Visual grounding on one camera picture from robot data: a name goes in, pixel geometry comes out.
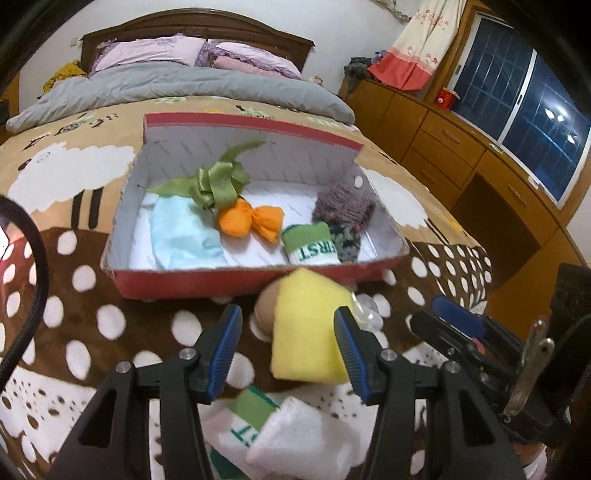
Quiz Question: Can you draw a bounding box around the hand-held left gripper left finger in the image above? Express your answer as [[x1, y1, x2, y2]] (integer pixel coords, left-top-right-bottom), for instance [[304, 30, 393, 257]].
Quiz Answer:
[[46, 304, 244, 480]]

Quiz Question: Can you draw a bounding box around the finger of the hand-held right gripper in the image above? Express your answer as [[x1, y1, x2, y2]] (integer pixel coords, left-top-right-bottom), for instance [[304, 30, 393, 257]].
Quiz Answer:
[[409, 310, 481, 365], [431, 295, 483, 337]]

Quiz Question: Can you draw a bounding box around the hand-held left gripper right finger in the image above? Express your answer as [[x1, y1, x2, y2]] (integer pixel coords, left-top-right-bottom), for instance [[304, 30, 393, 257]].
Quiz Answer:
[[333, 307, 527, 480]]

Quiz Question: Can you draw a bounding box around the clear plastic bag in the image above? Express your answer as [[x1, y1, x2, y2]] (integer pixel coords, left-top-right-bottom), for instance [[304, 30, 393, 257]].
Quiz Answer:
[[351, 293, 384, 333]]

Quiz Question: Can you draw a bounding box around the yellow sponge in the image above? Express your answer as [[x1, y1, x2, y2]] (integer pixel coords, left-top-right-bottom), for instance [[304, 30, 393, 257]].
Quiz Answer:
[[270, 268, 365, 385]]

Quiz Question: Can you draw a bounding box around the beige round item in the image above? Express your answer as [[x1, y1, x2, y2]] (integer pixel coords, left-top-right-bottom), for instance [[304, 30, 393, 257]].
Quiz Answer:
[[255, 279, 284, 342]]

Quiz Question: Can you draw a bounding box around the green white sock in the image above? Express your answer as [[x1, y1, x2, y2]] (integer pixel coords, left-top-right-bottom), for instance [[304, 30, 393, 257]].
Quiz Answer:
[[203, 385, 282, 480], [281, 222, 342, 266]]

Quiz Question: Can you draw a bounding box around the red cardboard box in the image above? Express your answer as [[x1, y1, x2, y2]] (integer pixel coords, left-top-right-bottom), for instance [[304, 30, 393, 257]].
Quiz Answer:
[[100, 112, 411, 301]]

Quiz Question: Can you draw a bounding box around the white knitted cloth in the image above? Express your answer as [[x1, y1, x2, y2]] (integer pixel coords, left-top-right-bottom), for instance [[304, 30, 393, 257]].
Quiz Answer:
[[246, 397, 366, 480]]

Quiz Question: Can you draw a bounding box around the dark floral sock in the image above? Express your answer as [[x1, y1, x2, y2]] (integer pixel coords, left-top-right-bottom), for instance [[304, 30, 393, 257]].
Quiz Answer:
[[329, 222, 365, 264]]

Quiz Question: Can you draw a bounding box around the light blue face mask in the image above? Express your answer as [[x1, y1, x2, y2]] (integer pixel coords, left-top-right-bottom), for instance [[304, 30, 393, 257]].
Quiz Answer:
[[150, 198, 227, 271]]

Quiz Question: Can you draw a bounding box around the orange cloth bow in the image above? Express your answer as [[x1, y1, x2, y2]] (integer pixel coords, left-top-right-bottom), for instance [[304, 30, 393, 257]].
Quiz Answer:
[[217, 203, 284, 243]]

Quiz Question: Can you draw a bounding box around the purple knitted cloth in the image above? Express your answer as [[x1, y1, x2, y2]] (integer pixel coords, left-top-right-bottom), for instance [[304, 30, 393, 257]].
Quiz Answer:
[[311, 182, 376, 229]]

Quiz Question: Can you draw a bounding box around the green ribbon bow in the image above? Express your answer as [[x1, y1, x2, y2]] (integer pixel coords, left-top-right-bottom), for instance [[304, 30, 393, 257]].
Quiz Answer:
[[147, 141, 269, 210]]

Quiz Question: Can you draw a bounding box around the wooden drawer cabinet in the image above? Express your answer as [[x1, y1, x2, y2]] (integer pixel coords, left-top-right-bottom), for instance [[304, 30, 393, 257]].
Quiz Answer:
[[339, 76, 591, 324]]

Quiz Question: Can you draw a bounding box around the window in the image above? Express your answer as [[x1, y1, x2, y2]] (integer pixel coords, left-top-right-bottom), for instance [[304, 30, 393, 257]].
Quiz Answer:
[[450, 11, 591, 210]]

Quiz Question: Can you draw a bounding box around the grey duvet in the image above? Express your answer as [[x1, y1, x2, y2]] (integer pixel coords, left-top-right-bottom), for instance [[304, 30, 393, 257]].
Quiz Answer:
[[6, 65, 356, 134]]

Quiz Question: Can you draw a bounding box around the dark clothes pile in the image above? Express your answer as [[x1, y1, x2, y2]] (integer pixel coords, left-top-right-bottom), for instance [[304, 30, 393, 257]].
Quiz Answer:
[[344, 56, 384, 79]]

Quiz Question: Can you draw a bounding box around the cream and coral curtain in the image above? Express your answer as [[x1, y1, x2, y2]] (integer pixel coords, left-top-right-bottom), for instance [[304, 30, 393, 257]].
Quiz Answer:
[[367, 0, 467, 90]]

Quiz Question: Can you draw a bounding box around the pink pillow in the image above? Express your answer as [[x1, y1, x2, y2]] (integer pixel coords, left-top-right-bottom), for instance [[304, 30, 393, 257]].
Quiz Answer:
[[215, 55, 278, 77]]

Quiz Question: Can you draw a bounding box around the lilac pillow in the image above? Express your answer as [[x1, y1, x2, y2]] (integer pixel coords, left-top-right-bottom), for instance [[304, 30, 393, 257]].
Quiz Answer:
[[90, 37, 206, 75], [215, 41, 302, 80]]

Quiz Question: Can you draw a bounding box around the yellow cloth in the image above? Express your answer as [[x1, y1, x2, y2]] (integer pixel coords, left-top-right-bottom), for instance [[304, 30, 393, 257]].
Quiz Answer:
[[42, 60, 88, 93]]

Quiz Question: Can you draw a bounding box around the wooden bed headboard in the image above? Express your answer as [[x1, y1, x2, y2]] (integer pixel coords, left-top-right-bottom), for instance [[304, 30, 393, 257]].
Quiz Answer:
[[81, 8, 315, 77]]

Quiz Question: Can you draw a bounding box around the wooden wardrobe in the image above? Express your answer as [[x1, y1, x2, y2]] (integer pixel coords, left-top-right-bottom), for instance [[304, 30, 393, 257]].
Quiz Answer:
[[0, 69, 21, 116]]

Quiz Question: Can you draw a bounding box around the black cable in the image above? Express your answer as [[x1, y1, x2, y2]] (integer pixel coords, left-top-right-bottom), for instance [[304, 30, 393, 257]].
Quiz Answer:
[[0, 196, 49, 393]]

